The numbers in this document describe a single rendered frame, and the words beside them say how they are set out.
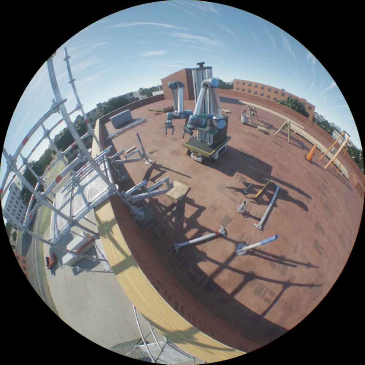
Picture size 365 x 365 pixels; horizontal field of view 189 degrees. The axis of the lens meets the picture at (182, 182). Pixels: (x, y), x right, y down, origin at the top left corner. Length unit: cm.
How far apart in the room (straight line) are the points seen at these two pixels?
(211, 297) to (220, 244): 74
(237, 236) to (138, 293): 131
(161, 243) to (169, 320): 103
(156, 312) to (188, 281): 73
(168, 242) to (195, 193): 86
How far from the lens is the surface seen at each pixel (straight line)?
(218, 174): 207
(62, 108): 102
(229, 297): 166
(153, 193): 155
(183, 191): 180
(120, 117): 701
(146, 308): 96
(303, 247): 238
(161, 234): 159
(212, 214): 163
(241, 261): 160
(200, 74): 205
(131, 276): 93
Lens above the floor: 149
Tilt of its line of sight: 50 degrees down
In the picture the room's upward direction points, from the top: 10 degrees counter-clockwise
